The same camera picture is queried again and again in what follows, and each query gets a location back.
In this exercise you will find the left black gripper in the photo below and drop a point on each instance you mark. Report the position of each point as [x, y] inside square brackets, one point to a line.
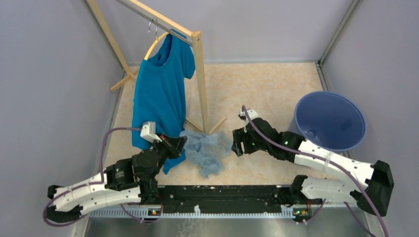
[176, 144]

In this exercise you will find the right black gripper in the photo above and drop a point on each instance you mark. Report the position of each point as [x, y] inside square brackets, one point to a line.
[241, 131]

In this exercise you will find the light blue trash bag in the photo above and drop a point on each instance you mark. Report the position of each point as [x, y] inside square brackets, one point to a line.
[206, 151]

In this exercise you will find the blue plastic trash bin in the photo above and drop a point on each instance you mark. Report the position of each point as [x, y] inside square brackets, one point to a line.
[329, 120]

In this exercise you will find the wooden clothes rack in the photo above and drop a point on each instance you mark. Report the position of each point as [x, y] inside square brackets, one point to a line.
[193, 39]

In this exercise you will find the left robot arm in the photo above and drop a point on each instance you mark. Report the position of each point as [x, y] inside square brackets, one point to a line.
[128, 180]

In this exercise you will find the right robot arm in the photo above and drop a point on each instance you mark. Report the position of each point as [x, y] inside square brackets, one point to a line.
[353, 181]

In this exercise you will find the blue t-shirt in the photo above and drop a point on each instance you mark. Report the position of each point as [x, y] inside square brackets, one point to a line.
[160, 87]

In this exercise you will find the yellow clothes hanger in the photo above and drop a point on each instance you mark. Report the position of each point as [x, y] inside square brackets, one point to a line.
[154, 44]

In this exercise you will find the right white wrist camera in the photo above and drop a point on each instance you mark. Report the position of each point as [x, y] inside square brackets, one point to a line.
[247, 115]

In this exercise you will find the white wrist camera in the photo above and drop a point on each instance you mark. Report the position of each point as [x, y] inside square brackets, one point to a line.
[247, 115]
[148, 132]

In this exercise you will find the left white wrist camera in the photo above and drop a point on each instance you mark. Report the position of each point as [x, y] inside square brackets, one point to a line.
[148, 132]

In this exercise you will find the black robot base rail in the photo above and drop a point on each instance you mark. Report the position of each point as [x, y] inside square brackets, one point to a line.
[223, 199]

